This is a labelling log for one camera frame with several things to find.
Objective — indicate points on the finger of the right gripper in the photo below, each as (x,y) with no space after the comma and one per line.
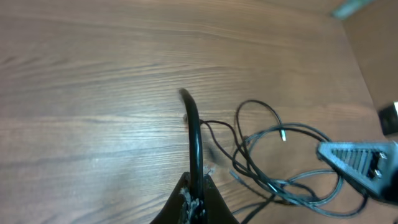
(369,167)

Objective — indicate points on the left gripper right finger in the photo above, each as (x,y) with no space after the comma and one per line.
(217,211)

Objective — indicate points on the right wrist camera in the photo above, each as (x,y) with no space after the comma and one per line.
(388,119)

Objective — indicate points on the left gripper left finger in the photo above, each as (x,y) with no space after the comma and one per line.
(180,207)

